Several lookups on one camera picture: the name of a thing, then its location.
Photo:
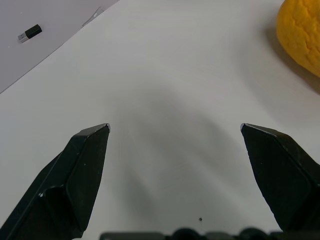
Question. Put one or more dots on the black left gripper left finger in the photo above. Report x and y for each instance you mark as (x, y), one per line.
(62, 185)

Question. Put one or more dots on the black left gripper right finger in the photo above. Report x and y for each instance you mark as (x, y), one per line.
(282, 180)

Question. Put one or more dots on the black USB dongle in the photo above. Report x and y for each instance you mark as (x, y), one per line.
(30, 33)

